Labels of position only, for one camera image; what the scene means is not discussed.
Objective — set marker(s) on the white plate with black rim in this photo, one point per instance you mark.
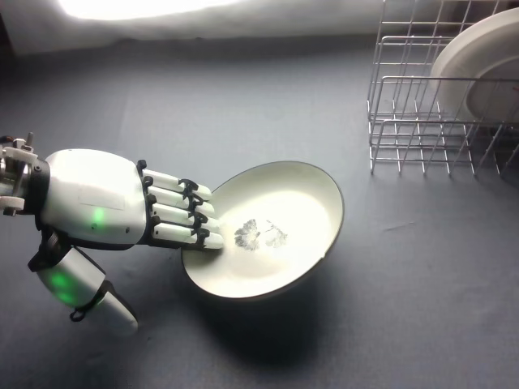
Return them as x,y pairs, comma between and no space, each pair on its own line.
474,52
284,210

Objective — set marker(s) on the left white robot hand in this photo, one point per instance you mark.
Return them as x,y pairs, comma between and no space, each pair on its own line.
89,190

